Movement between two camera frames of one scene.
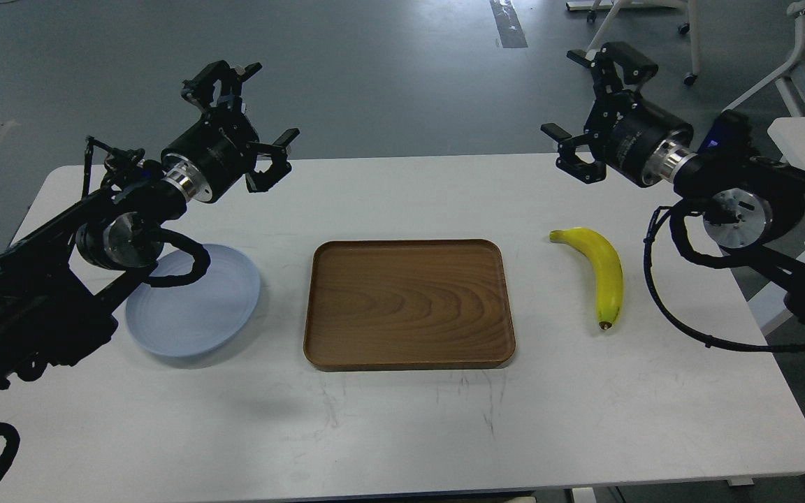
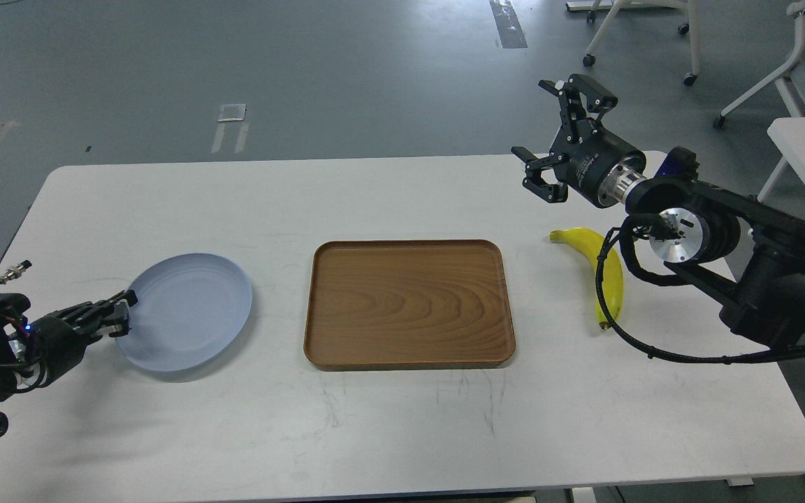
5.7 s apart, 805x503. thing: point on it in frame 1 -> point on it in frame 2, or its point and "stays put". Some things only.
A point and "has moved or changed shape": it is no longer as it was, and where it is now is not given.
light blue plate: [183, 318] has moved or changed shape
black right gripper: [638, 141] -> [591, 161]
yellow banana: [606, 264] stays put
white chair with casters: [692, 28] stays put
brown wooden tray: [407, 304] stays put
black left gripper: [210, 160] -> [59, 339]
